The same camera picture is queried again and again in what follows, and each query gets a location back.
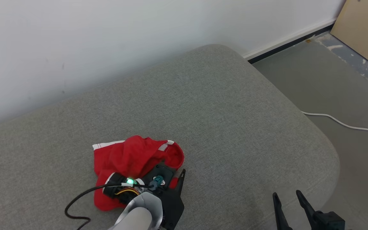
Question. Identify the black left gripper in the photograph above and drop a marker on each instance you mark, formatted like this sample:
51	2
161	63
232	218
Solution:
171	207

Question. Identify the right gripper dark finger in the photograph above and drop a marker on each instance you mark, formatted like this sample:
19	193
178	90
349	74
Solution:
307	207
281	217

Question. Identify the red shorts with white trim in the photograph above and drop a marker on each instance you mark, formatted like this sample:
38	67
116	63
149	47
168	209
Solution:
129	159

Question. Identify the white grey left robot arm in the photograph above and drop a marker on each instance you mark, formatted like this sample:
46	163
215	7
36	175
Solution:
142	210

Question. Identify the grey fabric sofa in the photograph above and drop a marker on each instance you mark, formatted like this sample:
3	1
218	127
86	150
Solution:
219	127

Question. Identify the white and black baseboard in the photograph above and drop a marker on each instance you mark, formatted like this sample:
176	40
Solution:
286	41

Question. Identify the light wooden board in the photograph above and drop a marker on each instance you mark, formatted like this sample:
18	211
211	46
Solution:
366	28

